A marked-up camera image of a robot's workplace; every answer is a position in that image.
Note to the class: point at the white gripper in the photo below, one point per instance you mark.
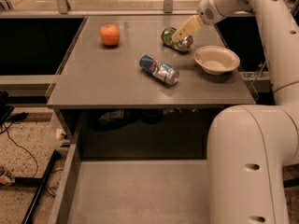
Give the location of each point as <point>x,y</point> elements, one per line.
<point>207,10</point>

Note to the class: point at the crushed green can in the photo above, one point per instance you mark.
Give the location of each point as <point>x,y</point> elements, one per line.
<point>183,45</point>

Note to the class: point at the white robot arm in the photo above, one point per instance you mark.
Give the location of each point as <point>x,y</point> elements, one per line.
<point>249,145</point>

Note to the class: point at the blue silver energy can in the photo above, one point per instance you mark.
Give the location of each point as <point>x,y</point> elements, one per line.
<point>163,71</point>

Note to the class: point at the open grey top drawer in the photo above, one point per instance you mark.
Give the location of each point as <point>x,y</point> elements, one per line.
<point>131,192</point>

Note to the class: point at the white paper bowl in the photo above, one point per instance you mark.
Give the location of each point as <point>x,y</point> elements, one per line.
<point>216,60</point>

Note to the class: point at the orange fruit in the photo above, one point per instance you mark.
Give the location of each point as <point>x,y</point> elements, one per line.
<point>110,35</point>

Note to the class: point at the grey cabinet desk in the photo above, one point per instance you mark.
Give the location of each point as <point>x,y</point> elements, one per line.
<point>98,76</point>

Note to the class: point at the black floor stand bar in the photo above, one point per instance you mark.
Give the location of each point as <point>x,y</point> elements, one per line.
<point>39,184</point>

